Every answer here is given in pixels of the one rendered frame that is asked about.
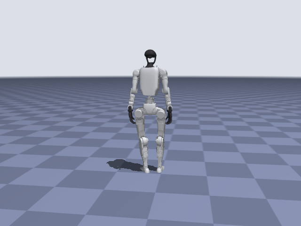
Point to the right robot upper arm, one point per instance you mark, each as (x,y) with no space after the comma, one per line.
(164,78)

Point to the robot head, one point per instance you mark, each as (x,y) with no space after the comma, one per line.
(149,54)

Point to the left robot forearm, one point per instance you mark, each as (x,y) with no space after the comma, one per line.
(131,99)

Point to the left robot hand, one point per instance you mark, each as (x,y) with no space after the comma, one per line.
(130,114)

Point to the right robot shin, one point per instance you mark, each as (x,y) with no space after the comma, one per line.
(160,152)

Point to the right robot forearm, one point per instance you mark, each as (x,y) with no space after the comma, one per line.
(167,99)

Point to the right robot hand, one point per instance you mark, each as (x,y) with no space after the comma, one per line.
(169,117)

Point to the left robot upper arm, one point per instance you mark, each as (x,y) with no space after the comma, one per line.
(135,80)

